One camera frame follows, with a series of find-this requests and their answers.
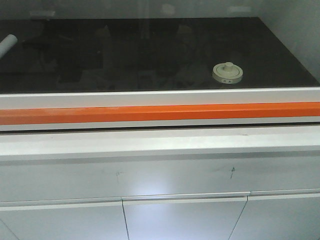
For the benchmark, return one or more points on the rolled paper poster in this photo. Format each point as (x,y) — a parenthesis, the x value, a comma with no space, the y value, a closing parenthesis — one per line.
(7,44)

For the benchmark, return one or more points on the fume hood sash orange strip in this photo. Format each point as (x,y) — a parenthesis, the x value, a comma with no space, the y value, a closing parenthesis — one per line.
(92,110)

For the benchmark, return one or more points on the glass jar with beige lid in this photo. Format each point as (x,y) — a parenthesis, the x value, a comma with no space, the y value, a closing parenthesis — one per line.
(227,73)

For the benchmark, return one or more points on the white fume hood base cabinet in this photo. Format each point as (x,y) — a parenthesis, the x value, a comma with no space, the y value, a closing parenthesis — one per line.
(243,183)

